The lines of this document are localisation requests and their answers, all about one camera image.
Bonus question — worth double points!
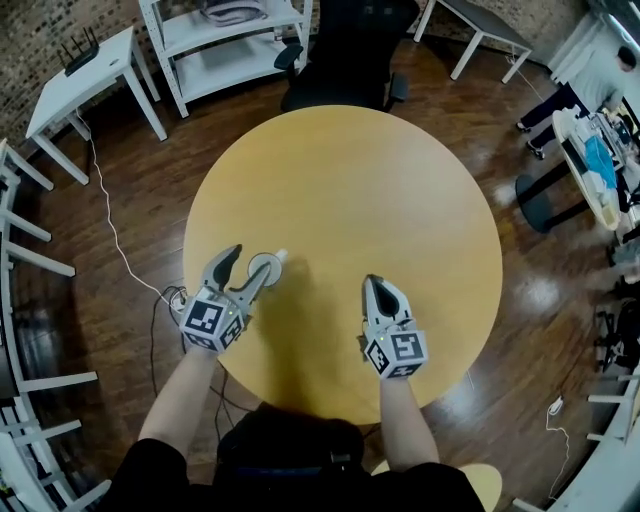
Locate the white power cable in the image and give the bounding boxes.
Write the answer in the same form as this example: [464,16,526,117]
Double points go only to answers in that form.
[543,412,572,502]
[73,112,177,303]

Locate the black office chair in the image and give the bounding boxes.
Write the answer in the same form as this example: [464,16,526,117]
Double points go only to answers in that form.
[593,294,640,374]

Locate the person's black clothing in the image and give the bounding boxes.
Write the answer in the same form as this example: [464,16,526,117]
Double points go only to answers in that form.
[107,404,489,512]

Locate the beige box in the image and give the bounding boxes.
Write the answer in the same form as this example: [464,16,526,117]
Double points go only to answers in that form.
[597,199,622,230]

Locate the black mesh high-back chair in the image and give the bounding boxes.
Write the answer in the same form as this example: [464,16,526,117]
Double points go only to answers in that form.
[273,0,422,114]

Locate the blue plastic bin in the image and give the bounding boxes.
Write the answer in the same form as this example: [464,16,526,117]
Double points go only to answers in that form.
[581,136,617,192]

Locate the black chest pack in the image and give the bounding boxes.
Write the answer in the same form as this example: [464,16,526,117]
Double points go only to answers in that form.
[216,403,367,479]

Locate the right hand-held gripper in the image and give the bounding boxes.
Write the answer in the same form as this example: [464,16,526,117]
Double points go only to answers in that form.
[357,273,430,382]

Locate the person's right forearm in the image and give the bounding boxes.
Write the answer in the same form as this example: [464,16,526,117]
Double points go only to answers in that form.
[378,377,441,474]

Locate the small round yellow table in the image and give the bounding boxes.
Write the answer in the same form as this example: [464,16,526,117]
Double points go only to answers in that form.
[370,461,504,512]

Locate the white metal rack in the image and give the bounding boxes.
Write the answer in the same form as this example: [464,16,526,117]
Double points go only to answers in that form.
[0,138,113,512]

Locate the black power cable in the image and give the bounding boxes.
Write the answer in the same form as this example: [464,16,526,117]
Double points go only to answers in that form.
[148,283,191,401]

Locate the wooden desk white legs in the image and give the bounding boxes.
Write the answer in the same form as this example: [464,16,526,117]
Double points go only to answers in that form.
[512,368,640,512]

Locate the person's left forearm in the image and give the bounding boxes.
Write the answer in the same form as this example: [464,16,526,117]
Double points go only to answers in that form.
[137,347,220,454]

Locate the black router with antennas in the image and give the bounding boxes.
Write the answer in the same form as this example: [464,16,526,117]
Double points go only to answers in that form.
[58,26,102,78]

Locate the white side table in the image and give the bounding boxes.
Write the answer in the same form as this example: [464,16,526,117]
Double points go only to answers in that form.
[24,25,169,187]

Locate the large round wooden table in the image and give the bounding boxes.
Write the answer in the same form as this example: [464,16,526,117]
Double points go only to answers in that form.
[181,104,504,427]

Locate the white round pedestal table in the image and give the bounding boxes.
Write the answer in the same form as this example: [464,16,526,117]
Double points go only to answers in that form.
[514,109,632,235]

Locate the grey bag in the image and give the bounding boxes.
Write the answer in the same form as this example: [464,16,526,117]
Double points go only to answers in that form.
[199,0,270,27]

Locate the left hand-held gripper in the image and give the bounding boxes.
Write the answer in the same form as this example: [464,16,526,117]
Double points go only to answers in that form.
[178,243,274,356]

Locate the white metal shelf unit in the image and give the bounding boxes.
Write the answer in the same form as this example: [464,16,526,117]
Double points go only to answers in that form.
[136,0,315,120]

